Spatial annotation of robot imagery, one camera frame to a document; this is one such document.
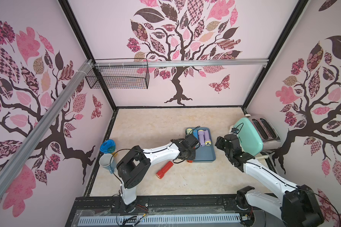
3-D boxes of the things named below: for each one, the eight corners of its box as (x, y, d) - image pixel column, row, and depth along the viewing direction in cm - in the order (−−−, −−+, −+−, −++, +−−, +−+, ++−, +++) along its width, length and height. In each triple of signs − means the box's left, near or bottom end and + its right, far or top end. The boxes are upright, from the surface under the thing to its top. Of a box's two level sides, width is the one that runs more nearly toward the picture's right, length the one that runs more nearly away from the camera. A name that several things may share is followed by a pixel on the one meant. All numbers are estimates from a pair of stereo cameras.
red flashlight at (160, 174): (155, 176, 84) (155, 174, 83) (169, 160, 91) (169, 159, 89) (160, 180, 83) (159, 179, 81) (173, 164, 89) (173, 163, 87)
